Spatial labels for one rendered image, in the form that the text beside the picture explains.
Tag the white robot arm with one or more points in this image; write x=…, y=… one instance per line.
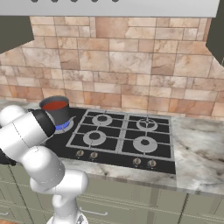
x=35, y=163

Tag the dark grey pot with sauce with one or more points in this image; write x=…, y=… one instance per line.
x=59, y=113

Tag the black gas hob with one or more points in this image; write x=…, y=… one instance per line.
x=116, y=157

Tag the brass hob knob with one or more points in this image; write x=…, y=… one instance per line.
x=151, y=163
x=136, y=161
x=93, y=155
x=79, y=153

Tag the green drawer front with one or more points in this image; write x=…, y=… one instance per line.
x=128, y=214
x=122, y=189
x=11, y=198

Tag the grey range hood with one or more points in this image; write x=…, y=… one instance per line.
x=116, y=8

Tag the dark wall cupboard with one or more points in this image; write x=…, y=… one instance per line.
x=14, y=32
x=216, y=32

